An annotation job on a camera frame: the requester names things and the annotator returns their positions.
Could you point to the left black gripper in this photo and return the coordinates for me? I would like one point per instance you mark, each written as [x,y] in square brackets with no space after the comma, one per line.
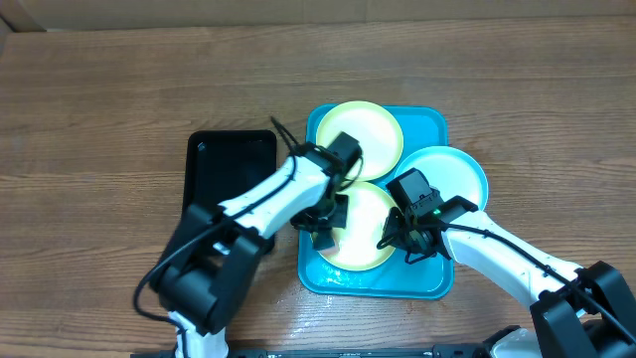
[303,222]

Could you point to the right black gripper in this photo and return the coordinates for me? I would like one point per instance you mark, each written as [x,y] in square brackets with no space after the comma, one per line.
[397,237]

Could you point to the yellow-green plate bottom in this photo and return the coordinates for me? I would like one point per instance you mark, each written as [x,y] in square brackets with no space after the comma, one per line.
[356,244]

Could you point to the yellow-green plate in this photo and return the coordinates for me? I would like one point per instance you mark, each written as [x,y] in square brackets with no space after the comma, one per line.
[377,131]
[356,244]

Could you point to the light blue plate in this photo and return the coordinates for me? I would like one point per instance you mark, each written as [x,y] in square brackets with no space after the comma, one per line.
[451,171]

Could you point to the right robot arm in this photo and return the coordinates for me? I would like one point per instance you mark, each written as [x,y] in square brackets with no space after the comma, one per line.
[576,311]

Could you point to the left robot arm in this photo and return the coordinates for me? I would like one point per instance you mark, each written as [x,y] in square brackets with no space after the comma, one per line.
[204,274]

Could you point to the black rectangular tray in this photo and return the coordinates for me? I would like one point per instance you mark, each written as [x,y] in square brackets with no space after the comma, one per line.
[220,165]

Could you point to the yellow-green plate top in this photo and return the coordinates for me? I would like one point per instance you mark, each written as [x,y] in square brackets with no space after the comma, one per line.
[377,131]

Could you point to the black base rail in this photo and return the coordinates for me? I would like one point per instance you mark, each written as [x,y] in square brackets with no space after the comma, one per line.
[464,350]

